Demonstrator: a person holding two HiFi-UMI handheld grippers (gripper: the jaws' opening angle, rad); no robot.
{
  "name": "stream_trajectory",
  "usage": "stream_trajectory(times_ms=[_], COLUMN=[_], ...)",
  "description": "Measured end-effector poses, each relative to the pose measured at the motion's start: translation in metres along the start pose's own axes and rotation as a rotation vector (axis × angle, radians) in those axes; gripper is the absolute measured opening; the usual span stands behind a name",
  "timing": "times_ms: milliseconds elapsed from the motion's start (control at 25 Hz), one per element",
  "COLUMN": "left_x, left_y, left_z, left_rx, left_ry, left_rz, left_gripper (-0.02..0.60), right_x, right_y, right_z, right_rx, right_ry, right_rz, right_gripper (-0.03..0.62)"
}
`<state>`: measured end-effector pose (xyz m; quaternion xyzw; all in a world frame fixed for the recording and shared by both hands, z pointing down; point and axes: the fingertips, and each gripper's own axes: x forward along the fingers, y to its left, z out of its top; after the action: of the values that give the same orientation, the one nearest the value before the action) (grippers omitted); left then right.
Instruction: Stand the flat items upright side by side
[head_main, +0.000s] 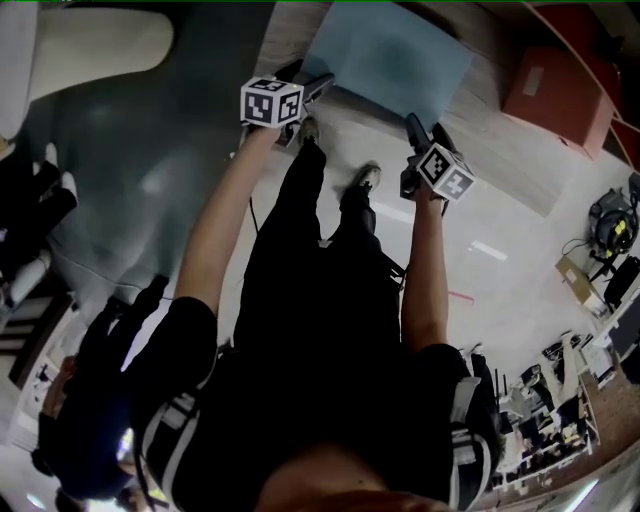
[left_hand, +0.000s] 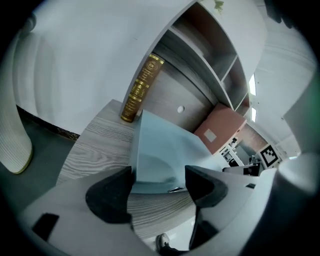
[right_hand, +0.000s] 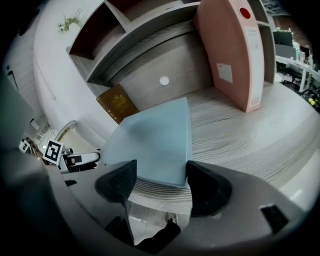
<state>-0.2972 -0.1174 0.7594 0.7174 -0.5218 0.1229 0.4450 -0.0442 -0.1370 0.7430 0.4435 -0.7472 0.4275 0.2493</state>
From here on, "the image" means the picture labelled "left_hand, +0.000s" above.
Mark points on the ceiling light strip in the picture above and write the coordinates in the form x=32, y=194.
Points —
x=252, y=83
x=253, y=114

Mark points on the brown gold-printed book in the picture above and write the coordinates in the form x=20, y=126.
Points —
x=142, y=87

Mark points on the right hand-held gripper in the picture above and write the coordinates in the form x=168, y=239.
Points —
x=268, y=156

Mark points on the blue file box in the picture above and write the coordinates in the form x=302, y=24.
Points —
x=162, y=150

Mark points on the pink file box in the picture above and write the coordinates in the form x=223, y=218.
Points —
x=220, y=122

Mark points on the green plant on shelf top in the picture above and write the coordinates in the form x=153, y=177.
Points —
x=218, y=6

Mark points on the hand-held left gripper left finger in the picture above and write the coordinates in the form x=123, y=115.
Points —
x=107, y=195

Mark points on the person's grey shoe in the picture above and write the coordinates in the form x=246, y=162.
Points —
x=163, y=243

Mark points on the grey wooden desk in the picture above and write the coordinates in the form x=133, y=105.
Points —
x=100, y=140

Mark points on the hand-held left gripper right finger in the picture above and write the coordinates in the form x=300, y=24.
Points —
x=207, y=187

